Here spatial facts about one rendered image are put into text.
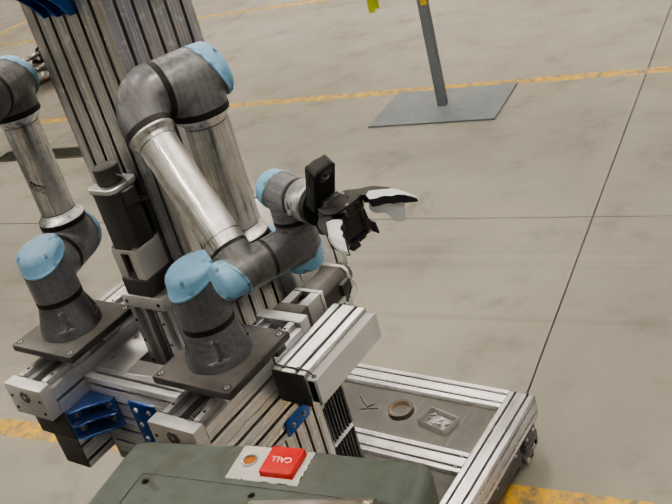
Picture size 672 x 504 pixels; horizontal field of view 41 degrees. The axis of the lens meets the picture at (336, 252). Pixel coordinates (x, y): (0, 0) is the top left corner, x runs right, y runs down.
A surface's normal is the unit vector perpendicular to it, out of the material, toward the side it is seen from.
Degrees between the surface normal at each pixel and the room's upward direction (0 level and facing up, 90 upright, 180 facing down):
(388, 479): 0
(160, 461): 0
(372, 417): 0
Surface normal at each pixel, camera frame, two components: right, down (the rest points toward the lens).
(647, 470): -0.24, -0.85
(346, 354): 0.82, 0.08
